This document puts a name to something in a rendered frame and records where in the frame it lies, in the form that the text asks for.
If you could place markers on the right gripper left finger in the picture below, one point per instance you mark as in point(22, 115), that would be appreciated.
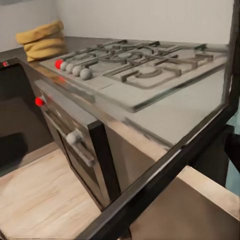
point(12, 149)

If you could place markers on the microwave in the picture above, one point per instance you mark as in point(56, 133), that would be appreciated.
point(113, 99)

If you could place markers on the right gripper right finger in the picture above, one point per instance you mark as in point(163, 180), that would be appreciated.
point(232, 149)

